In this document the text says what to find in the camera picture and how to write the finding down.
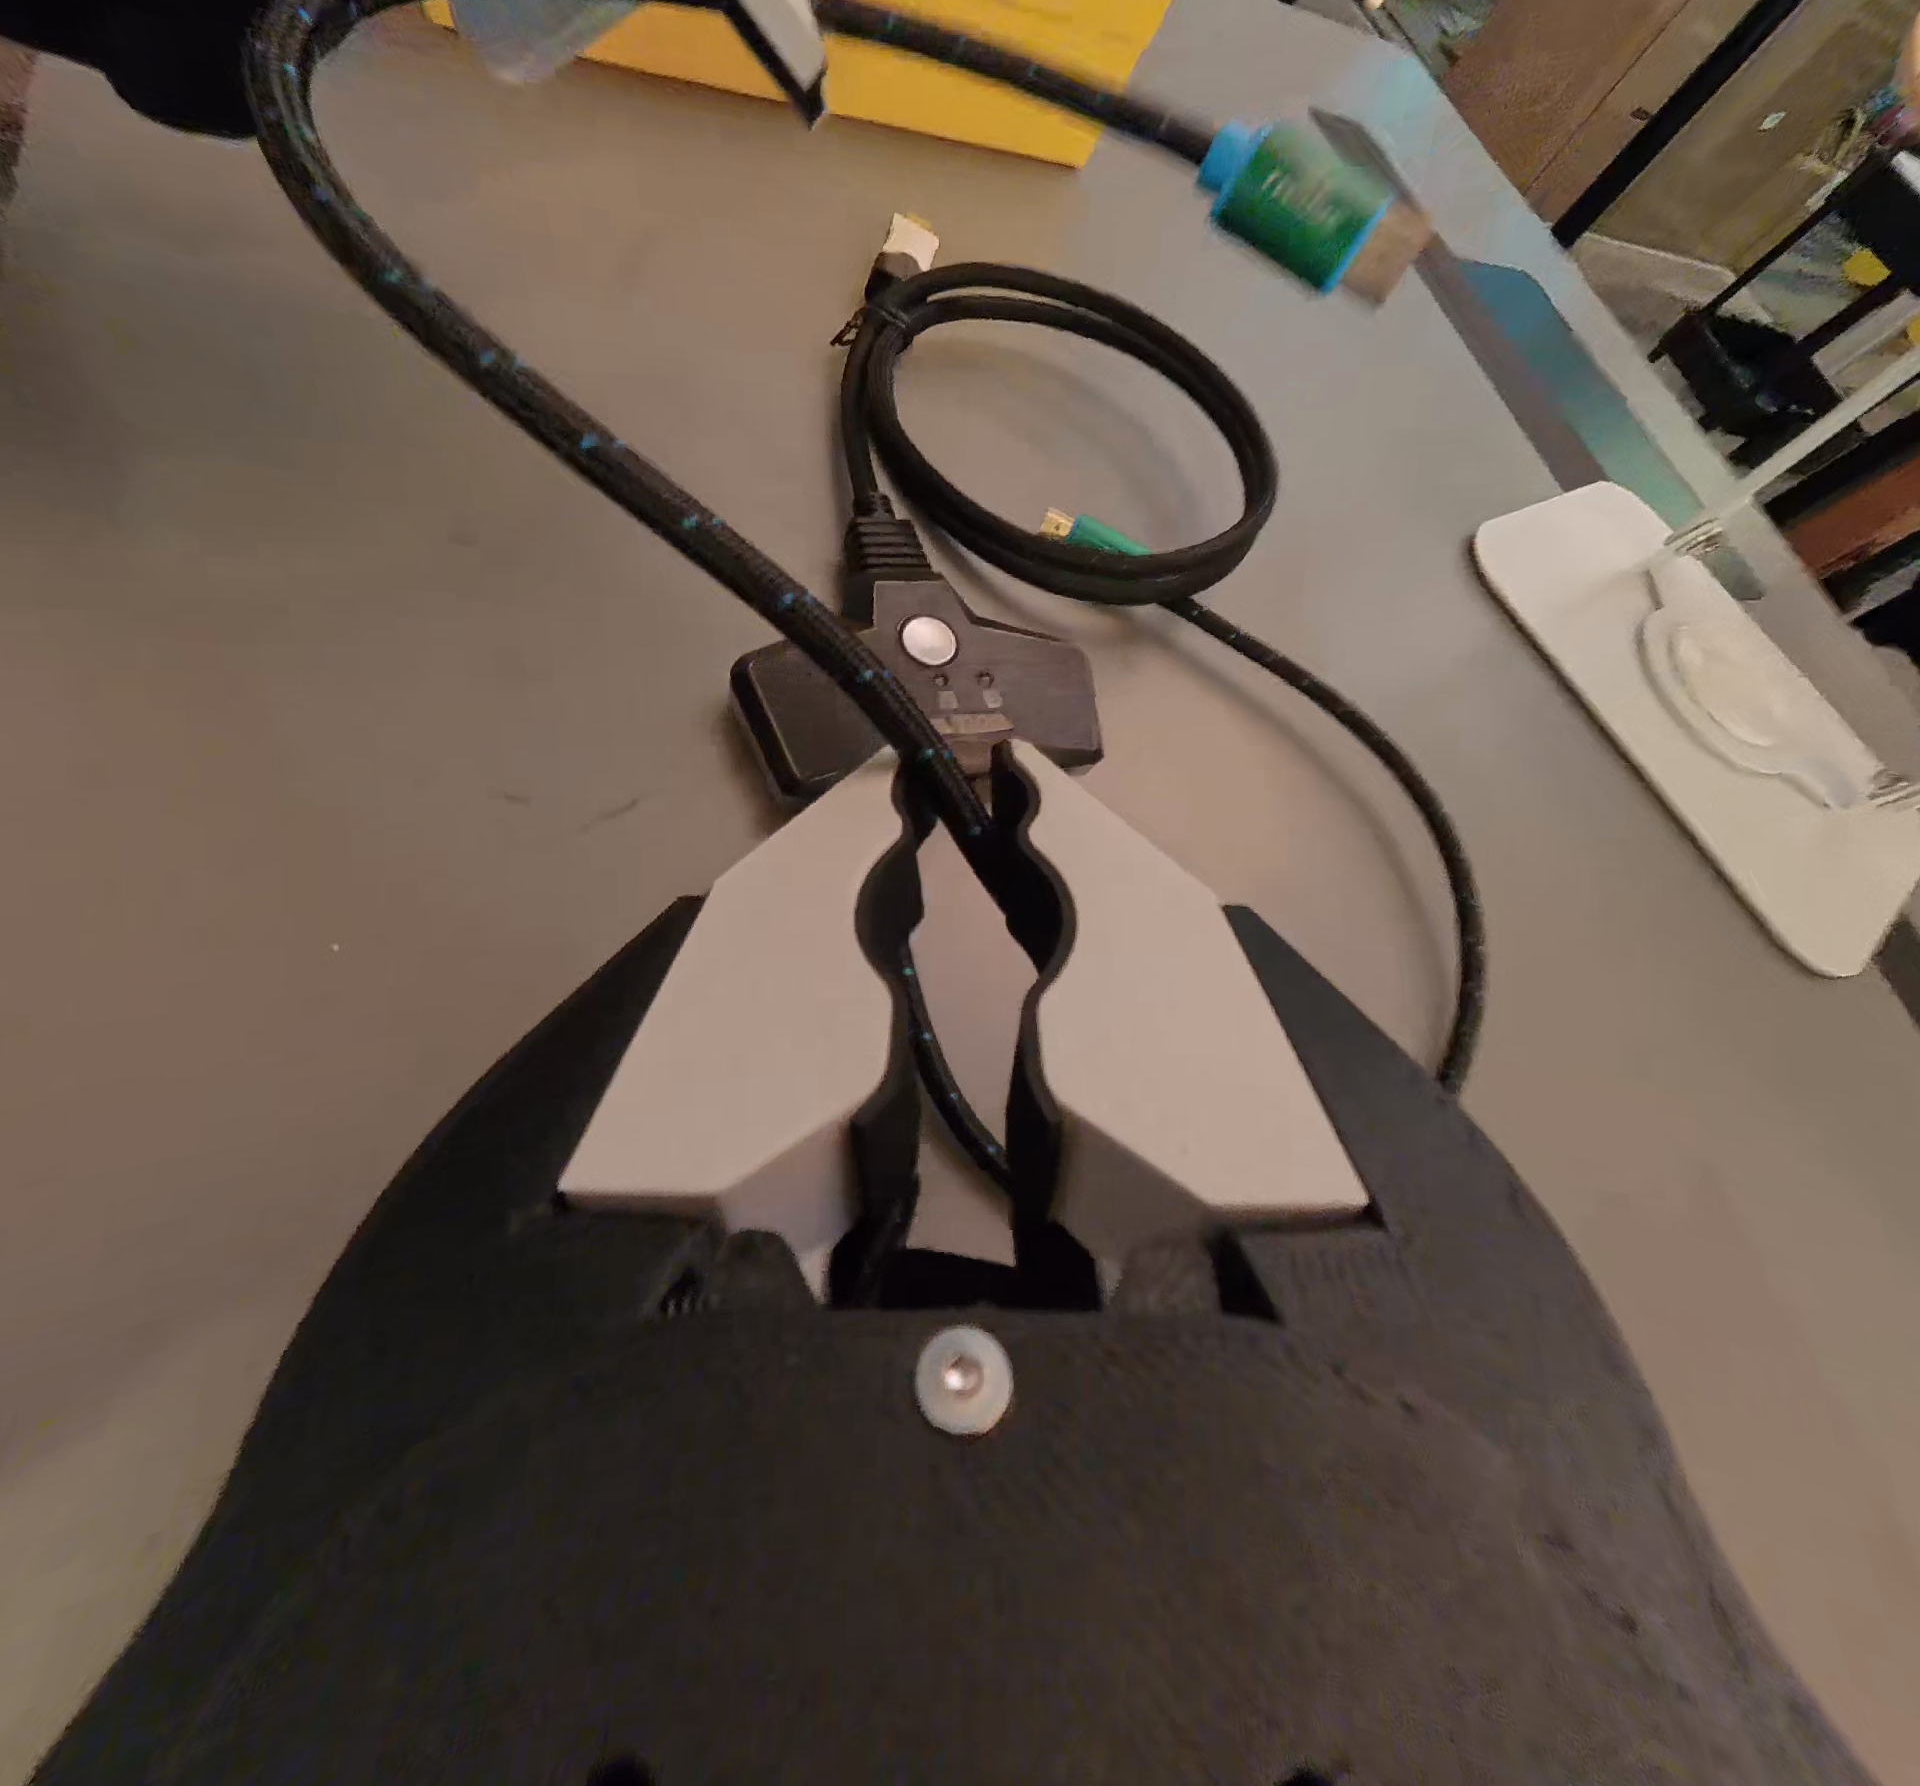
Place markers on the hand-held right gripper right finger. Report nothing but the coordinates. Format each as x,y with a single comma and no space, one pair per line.
1187,1053

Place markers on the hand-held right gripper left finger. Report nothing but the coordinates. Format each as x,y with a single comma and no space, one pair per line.
722,1053

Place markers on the black hdmi switch box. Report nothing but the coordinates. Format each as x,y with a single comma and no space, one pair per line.
1037,711

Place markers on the white base clear stand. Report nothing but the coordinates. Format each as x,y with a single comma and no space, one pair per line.
1587,617

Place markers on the brown wooden cabinet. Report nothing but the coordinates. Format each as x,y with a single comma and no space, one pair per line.
1649,1

